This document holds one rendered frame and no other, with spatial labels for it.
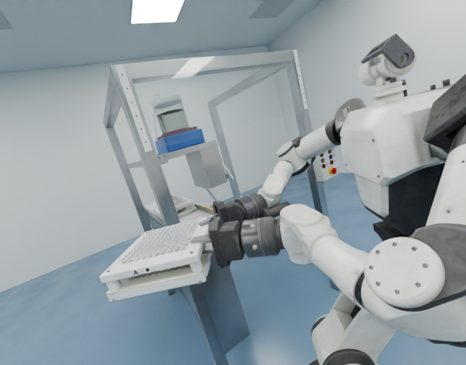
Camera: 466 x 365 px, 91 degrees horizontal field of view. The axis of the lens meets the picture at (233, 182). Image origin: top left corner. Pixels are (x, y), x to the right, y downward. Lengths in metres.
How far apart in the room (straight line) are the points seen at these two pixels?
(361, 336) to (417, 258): 0.52
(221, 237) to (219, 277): 0.95
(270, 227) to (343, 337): 0.41
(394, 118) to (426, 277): 0.32
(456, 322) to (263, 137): 5.04
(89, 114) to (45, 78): 0.71
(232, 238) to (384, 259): 0.31
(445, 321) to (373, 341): 0.50
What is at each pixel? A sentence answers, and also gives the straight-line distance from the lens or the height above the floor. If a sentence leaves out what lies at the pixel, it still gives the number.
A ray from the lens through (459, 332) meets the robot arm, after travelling 0.38.
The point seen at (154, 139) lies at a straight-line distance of 1.02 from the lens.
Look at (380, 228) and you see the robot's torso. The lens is 0.75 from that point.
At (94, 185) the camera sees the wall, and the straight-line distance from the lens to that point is 4.37.
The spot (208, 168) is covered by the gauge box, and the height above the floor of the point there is 1.14.
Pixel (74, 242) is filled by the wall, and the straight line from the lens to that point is 4.56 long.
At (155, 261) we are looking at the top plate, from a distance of 0.59.
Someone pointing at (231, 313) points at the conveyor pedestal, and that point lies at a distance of 1.64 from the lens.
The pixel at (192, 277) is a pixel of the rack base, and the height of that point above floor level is 0.99.
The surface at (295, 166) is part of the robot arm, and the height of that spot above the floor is 1.09.
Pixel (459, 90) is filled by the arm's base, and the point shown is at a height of 1.25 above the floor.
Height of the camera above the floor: 1.28
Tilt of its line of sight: 12 degrees down
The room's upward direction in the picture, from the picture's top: 16 degrees counter-clockwise
